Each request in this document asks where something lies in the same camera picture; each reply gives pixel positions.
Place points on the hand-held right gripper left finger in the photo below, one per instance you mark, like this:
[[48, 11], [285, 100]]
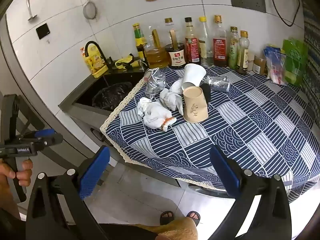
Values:
[[95, 170]]

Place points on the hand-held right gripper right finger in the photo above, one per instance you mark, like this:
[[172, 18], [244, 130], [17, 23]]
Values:
[[225, 172]]

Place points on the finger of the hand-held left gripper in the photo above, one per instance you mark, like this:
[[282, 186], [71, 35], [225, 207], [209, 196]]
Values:
[[45, 132], [50, 141]]

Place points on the trash bin black bag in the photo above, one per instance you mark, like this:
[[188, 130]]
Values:
[[110, 96]]

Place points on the black round object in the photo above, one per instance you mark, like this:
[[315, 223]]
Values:
[[206, 93]]

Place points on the white tissue wad orange scrap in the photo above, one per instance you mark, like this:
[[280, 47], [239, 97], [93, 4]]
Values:
[[157, 116]]

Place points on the small foil packet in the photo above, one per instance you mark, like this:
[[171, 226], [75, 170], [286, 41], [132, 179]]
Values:
[[220, 84]]

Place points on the white paper cup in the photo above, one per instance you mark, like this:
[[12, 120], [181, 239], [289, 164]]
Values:
[[193, 76]]

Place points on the large foil packet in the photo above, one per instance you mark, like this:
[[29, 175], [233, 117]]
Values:
[[155, 85]]

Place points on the person's left forearm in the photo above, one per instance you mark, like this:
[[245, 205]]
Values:
[[6, 200]]

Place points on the person's left hand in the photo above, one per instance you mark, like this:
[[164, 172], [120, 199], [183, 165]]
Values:
[[25, 168]]

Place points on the blue patterned tablecloth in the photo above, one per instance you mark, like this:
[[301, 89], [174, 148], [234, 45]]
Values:
[[237, 130]]

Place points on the person's right foot black sandal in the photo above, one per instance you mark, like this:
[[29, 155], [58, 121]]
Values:
[[193, 216]]

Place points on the black sink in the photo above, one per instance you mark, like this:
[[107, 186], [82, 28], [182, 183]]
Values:
[[87, 95]]

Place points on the person's dark clothing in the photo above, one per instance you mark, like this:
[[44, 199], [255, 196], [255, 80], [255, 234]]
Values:
[[125, 232]]

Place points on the person's leg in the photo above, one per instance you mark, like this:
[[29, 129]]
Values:
[[177, 228]]

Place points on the yellow detergent bottle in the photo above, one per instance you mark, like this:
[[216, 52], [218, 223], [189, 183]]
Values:
[[96, 65]]

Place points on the black faucet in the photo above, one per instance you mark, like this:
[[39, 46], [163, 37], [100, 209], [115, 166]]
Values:
[[88, 47]]

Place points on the yellow rubber gloves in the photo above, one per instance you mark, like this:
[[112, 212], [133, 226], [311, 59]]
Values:
[[126, 61]]

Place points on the small glass jar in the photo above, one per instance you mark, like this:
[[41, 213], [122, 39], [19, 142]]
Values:
[[259, 66]]

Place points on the small white jar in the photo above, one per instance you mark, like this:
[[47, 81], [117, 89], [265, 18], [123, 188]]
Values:
[[250, 63]]

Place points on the blue white plastic bag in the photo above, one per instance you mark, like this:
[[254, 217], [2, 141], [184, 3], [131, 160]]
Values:
[[275, 65]]

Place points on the slim bottle gold cap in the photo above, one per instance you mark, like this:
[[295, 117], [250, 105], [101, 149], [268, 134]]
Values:
[[243, 55]]

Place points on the green label slim bottle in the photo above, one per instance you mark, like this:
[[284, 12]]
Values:
[[234, 50]]

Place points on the hanging metal utensil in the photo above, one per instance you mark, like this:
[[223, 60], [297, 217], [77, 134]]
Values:
[[30, 10]]

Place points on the dark soy sauce jug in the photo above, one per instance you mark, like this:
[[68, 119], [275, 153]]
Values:
[[176, 55]]

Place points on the dark bottle red label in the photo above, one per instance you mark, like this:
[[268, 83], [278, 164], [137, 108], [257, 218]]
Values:
[[220, 45]]

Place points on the metal mesh strainer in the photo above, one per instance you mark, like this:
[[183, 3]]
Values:
[[89, 10]]

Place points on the clear bottle yellow cap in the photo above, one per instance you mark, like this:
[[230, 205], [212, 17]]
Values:
[[205, 42]]

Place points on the red label black cap bottle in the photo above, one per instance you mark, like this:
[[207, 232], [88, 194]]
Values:
[[192, 45]]

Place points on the green label brown bottle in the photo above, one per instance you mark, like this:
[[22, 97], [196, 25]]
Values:
[[138, 40]]

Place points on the green plastic bag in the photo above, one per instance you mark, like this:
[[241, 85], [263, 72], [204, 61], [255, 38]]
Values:
[[295, 60]]

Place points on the patterned curtain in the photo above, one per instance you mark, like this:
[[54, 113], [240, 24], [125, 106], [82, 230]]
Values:
[[311, 55]]

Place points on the clear bottle gold cap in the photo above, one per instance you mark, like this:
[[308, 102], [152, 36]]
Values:
[[169, 26]]

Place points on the grey outlet strip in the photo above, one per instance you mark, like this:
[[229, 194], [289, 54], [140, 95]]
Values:
[[247, 1]]

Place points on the black wall plate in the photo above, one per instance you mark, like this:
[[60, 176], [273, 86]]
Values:
[[42, 31]]

